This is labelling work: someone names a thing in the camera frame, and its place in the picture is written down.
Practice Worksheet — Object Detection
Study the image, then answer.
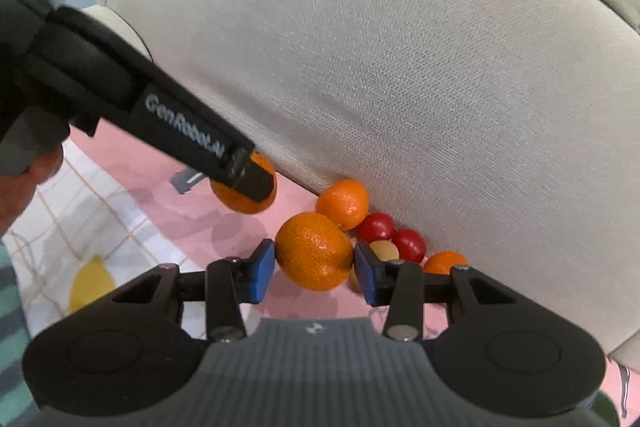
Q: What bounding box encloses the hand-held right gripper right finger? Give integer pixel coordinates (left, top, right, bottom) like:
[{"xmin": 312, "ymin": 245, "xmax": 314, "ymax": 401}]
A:
[{"xmin": 353, "ymin": 243, "xmax": 517, "ymax": 342}]

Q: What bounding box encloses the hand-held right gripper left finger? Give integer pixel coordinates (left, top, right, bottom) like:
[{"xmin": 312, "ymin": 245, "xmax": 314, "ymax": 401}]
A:
[{"xmin": 112, "ymin": 239, "xmax": 277, "ymax": 344}]

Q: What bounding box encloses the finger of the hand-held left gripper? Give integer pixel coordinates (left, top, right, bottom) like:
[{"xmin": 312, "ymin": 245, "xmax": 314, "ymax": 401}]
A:
[{"xmin": 233, "ymin": 150, "xmax": 278, "ymax": 214}]

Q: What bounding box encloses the beige brown kiwi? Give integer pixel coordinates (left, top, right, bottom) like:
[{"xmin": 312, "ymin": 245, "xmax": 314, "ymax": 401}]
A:
[{"xmin": 369, "ymin": 240, "xmax": 401, "ymax": 263}]

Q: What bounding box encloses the red cherry tomato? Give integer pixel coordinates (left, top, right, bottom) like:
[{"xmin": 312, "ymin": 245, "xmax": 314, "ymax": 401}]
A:
[
  {"xmin": 356, "ymin": 212, "xmax": 397, "ymax": 245},
  {"xmin": 390, "ymin": 229, "xmax": 428, "ymax": 264}
]

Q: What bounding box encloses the large orange mandarin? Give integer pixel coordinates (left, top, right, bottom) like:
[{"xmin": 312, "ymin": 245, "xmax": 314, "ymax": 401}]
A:
[{"xmin": 275, "ymin": 212, "xmax": 355, "ymax": 292}]

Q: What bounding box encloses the small orange mandarin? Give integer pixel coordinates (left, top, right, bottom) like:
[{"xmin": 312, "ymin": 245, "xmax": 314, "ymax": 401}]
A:
[{"xmin": 422, "ymin": 251, "xmax": 470, "ymax": 277}]

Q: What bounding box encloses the person's left hand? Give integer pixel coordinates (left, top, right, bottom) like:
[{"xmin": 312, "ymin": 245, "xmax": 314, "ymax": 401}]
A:
[{"xmin": 0, "ymin": 142, "xmax": 65, "ymax": 239}]

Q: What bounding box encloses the pink and white printed mat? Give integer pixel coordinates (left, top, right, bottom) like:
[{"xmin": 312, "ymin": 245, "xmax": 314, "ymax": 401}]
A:
[{"xmin": 0, "ymin": 127, "xmax": 637, "ymax": 427}]

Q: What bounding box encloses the large beige sofa cushion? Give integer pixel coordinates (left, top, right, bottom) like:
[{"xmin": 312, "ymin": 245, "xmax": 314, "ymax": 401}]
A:
[{"xmin": 105, "ymin": 0, "xmax": 640, "ymax": 364}]

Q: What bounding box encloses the teal striped clothing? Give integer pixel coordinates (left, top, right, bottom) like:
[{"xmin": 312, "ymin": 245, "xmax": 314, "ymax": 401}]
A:
[{"xmin": 0, "ymin": 241, "xmax": 42, "ymax": 427}]

